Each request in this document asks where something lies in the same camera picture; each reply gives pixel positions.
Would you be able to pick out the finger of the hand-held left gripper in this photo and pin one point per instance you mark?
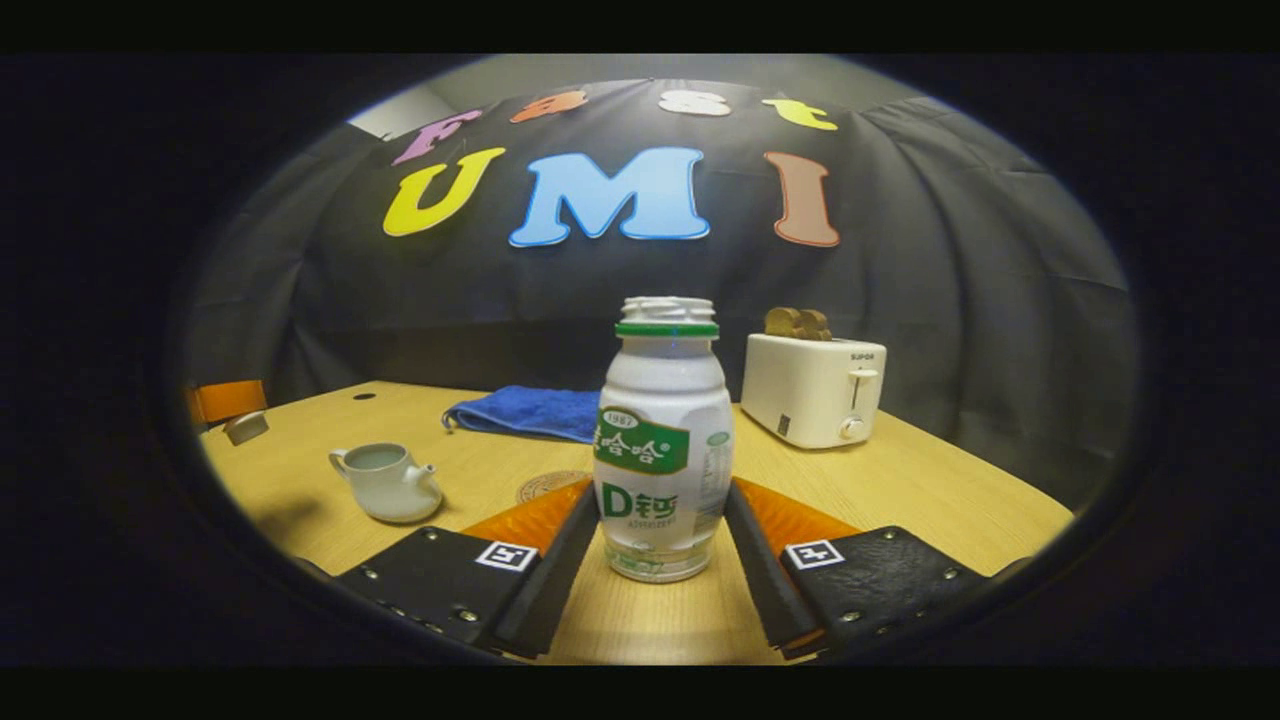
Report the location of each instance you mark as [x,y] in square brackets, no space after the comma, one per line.
[228,400]

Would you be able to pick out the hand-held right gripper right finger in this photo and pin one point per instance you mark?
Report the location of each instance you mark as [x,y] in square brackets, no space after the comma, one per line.
[760,580]

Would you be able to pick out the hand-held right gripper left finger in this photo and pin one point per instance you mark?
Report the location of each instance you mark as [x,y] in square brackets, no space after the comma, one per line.
[550,590]

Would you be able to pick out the white teacup lid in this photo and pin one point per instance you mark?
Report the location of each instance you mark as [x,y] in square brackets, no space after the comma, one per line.
[246,428]

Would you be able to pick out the round brown coaster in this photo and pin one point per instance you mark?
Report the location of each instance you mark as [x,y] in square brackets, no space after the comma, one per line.
[548,487]

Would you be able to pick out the white ceramic teacup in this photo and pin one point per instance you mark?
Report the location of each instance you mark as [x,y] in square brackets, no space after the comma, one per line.
[390,495]

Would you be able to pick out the white plastic water bottle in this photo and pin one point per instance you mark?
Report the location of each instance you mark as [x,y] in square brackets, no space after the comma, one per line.
[660,400]

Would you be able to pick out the blue towel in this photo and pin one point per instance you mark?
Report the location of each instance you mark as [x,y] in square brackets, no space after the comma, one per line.
[530,410]

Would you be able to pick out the white toaster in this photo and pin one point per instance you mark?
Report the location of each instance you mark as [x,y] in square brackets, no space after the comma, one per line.
[805,395]

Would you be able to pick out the black backdrop cloth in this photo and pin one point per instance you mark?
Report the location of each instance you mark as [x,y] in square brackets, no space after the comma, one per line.
[950,300]

